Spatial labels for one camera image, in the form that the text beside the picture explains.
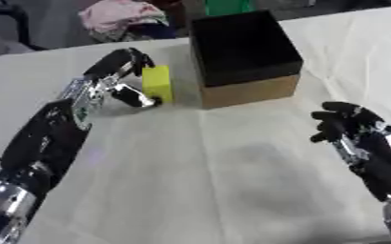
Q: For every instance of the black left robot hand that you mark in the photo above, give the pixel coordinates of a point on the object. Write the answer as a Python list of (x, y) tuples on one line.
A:
[(111, 65)]

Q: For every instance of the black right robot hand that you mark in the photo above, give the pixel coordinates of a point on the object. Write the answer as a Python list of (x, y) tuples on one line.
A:
[(342, 120)]

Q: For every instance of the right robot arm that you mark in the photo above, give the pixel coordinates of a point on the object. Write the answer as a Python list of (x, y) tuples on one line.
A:
[(378, 171)]

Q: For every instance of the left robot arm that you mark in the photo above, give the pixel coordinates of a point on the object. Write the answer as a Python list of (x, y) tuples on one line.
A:
[(37, 152)]

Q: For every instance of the cardboard box with black inside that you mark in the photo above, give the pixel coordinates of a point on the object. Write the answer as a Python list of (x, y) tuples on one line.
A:
[(243, 57)]

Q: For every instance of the pink cloth bundle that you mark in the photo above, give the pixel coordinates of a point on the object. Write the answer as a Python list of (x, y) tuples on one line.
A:
[(124, 19)]

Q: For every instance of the yellow rectangular block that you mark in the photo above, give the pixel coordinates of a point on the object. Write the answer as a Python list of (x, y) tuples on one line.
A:
[(157, 84)]

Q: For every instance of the green object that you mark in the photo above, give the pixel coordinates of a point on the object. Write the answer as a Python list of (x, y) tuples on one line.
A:
[(229, 7)]

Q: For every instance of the black chair frame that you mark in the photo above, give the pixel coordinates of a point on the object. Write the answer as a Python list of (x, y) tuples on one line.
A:
[(15, 22)]

